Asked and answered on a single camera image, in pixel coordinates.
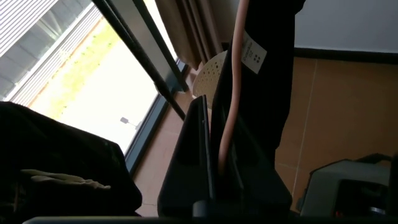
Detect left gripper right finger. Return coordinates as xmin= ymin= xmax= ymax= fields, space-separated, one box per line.
xmin=238 ymin=124 xmax=293 ymax=218

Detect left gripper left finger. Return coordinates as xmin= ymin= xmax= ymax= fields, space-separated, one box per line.
xmin=157 ymin=95 xmax=216 ymax=218

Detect black garment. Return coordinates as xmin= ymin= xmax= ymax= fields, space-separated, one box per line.
xmin=210 ymin=0 xmax=307 ymax=200
xmin=0 ymin=101 xmax=143 ymax=218

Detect pink clothes hanger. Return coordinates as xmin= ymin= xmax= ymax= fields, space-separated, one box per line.
xmin=217 ymin=0 xmax=251 ymax=177

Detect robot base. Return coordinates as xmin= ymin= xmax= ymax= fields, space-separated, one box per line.
xmin=297 ymin=152 xmax=398 ymax=218

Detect white laundry basket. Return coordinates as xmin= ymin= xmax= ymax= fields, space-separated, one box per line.
xmin=192 ymin=50 xmax=228 ymax=110

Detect black clothes rack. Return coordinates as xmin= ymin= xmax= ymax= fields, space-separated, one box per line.
xmin=91 ymin=0 xmax=187 ymax=121

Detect brown curtain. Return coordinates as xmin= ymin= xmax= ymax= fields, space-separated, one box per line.
xmin=154 ymin=0 xmax=240 ymax=71

